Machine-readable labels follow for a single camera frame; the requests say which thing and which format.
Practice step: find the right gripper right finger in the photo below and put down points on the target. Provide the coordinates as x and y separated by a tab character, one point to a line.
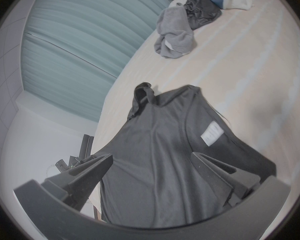
230	184

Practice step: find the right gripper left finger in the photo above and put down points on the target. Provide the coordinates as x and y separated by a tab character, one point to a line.
75	186

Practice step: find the black T-shirt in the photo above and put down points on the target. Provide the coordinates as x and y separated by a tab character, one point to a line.
160	159

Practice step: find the black desk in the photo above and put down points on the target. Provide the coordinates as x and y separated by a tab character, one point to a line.
76	160

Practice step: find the black chest of drawers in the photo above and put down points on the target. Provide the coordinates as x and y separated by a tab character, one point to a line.
88	146

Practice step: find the blue-green curtain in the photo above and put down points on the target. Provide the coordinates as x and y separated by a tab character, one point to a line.
65	79
95	21

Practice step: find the bed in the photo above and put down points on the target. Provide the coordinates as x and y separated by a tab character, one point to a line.
240	71

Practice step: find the grey garment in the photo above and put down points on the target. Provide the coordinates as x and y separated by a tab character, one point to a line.
175	31

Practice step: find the black shiny garment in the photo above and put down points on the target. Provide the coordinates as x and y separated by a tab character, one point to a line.
203	11

